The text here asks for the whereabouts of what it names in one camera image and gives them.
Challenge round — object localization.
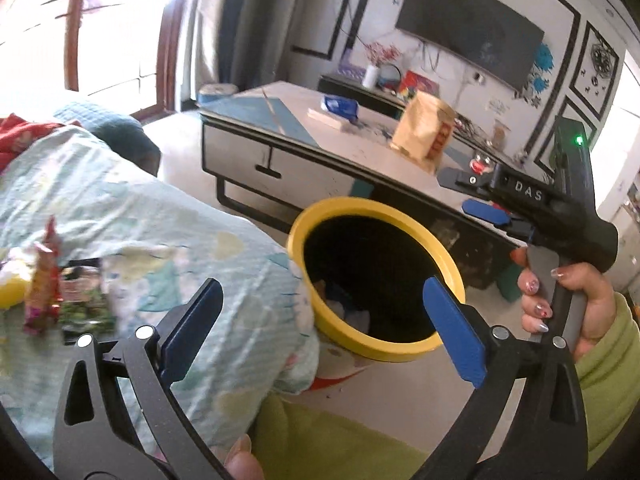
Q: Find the wooden-framed glass door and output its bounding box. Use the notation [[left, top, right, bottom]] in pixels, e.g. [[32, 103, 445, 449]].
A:
[[0, 0, 185, 117]]

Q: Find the white vase with red flowers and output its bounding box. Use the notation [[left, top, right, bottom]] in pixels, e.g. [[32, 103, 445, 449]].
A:
[[362, 42, 402, 90]]

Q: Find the red picture card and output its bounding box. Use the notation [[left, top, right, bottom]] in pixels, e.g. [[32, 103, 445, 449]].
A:
[[400, 70, 441, 99]]

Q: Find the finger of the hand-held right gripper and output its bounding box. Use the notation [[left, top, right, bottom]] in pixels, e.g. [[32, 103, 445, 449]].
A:
[[437, 167, 495, 192], [462, 199, 532, 242]]

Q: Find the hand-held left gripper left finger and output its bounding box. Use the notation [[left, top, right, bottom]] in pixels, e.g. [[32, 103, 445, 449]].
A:
[[52, 277, 233, 480]]

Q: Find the person's right forearm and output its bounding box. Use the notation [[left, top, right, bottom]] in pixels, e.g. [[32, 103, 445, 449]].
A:
[[572, 292, 640, 469]]

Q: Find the yellow-rimmed trash bin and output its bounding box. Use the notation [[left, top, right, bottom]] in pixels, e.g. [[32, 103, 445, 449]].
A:
[[286, 197, 467, 396]]

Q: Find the red printed blanket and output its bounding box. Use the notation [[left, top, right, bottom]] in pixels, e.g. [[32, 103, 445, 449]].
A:
[[0, 114, 57, 172]]

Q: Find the blue tissue packet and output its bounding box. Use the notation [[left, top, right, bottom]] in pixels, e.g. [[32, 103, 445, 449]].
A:
[[322, 95, 360, 122]]

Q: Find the blue and beige curtain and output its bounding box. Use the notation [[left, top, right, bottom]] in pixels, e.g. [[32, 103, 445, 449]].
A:
[[189, 0, 282, 97]]

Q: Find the white flat box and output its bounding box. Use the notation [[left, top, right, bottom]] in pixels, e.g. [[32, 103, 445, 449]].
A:
[[307, 107, 349, 129]]

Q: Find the black and white television cabinet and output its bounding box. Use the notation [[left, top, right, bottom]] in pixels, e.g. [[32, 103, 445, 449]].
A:
[[317, 74, 532, 167]]

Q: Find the person's green jacket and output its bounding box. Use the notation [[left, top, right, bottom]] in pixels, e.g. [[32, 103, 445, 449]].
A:
[[250, 394, 431, 480]]

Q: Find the yellow plastic object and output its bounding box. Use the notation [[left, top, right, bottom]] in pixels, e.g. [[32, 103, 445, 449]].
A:
[[0, 280, 27, 310]]

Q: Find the person's right hand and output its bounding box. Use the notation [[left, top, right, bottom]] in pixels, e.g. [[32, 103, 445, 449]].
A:
[[510, 247, 617, 361]]

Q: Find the person's left hand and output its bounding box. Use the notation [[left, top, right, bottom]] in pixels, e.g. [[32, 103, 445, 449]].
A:
[[224, 434, 267, 480]]

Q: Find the white coffee table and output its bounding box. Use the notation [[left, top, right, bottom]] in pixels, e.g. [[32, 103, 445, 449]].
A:
[[200, 80, 527, 292]]

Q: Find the round black-framed ornament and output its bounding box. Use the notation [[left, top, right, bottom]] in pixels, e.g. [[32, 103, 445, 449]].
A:
[[377, 62, 404, 92]]

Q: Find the blue quilted bedspread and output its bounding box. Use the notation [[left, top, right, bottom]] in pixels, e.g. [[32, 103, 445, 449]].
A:
[[52, 100, 162, 177]]

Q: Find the blue cooler box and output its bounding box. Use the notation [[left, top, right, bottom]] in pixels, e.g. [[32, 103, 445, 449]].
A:
[[197, 82, 240, 109]]

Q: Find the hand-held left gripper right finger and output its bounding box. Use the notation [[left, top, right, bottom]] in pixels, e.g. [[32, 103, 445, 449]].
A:
[[415, 276, 589, 480]]

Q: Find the yellow paper bag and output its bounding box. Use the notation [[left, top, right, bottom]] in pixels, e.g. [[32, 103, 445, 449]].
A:
[[390, 90, 459, 175]]

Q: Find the cartoon printed bed sheet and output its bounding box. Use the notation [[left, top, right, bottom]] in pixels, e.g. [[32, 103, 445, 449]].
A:
[[0, 122, 322, 471]]

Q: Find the green snack packet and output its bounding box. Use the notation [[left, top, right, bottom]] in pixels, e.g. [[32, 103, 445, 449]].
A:
[[58, 259, 117, 344]]

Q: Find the black flower wall decal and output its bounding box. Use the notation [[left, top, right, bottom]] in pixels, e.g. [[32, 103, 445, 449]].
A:
[[575, 35, 621, 106]]

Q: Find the wall-mounted television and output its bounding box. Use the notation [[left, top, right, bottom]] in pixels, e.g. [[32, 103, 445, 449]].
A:
[[395, 0, 546, 94]]

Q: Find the red and yellow snack wrapper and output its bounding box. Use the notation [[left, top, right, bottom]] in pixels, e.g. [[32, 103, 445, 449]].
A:
[[22, 216, 64, 335]]

